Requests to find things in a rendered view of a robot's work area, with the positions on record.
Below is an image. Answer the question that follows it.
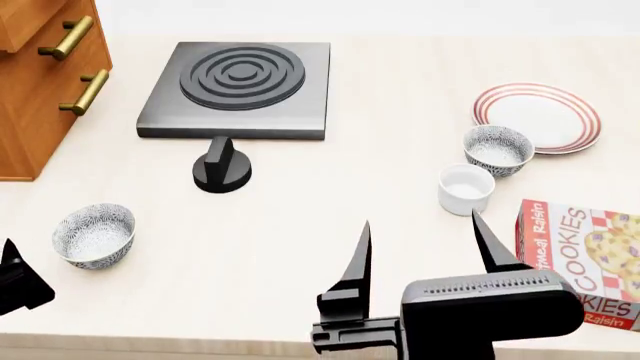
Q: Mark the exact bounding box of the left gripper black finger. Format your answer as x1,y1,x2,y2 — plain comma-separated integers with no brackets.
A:
0,237,56,317

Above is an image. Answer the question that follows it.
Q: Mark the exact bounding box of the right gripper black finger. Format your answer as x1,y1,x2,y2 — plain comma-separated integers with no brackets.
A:
470,209,536,275
316,219,374,324

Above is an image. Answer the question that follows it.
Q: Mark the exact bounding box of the white ramekin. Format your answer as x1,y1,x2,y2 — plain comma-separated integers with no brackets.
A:
437,162,496,217

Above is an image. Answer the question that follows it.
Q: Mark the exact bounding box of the patterned black and white bowl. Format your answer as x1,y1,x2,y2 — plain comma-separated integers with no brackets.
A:
462,124,536,179
51,203,137,270

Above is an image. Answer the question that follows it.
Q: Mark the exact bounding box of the white plate with red rings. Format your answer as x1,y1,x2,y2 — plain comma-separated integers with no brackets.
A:
471,81,602,155

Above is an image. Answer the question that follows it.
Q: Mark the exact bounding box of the grey stove burner plate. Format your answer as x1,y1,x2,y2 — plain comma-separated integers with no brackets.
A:
135,41,332,142

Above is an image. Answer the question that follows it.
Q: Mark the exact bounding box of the oatmeal raisin cookies box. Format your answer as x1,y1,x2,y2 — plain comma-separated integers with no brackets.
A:
514,198,640,333

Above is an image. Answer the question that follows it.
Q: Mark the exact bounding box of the black stove knob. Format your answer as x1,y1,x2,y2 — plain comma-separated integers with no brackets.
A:
191,135,253,195

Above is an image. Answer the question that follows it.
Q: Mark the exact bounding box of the wooden cabinet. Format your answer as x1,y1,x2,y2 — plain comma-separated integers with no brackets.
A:
0,0,114,183

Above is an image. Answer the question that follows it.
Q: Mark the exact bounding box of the dark ringed stove burner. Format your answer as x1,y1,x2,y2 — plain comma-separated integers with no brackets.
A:
178,43,306,112

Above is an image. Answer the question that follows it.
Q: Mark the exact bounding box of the brass cabinet handle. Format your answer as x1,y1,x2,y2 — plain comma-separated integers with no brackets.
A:
37,15,95,62
58,68,110,117

